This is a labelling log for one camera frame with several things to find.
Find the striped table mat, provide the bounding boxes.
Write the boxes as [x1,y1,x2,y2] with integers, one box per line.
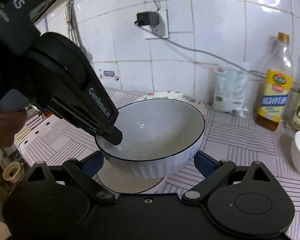
[15,88,300,239]

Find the black power cable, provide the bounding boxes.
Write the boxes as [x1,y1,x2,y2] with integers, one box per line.
[107,0,268,79]

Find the person's left hand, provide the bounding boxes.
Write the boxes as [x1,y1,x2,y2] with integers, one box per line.
[0,109,27,149]

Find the black wall plug adapter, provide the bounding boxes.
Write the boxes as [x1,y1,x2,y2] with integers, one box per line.
[134,11,160,27]

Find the yellow cooking wine bottle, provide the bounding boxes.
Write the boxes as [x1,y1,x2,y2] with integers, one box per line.
[256,33,293,131]

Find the white plastic bag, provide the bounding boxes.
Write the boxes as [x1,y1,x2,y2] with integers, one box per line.
[212,62,250,118]

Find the white plate yellow print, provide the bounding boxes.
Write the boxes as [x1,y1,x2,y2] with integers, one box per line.
[97,163,166,194]

